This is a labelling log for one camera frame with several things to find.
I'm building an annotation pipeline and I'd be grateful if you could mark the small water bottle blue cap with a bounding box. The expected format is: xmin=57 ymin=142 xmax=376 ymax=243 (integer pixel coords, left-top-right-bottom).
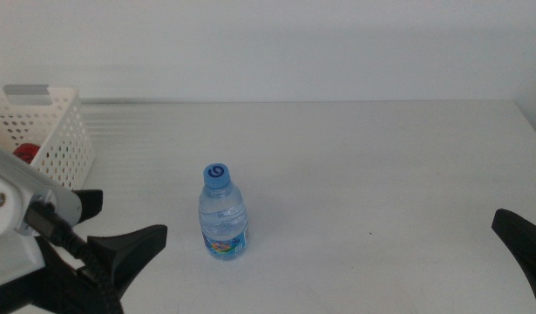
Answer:
xmin=198 ymin=163 xmax=250 ymax=262

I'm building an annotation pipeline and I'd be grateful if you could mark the grey basket handle strip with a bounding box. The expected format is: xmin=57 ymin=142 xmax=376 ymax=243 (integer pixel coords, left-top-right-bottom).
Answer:
xmin=2 ymin=83 xmax=51 ymax=106

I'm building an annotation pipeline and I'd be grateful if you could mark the red drink can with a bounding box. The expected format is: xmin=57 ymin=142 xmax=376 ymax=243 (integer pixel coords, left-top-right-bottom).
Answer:
xmin=12 ymin=142 xmax=42 ymax=166

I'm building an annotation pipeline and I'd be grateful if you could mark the white perforated plastic basket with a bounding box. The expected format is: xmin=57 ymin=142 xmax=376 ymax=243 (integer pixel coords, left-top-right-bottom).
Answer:
xmin=0 ymin=85 xmax=96 ymax=193

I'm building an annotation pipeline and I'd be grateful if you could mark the black braided camera cable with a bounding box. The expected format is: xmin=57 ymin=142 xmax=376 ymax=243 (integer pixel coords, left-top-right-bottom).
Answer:
xmin=25 ymin=202 xmax=125 ymax=314

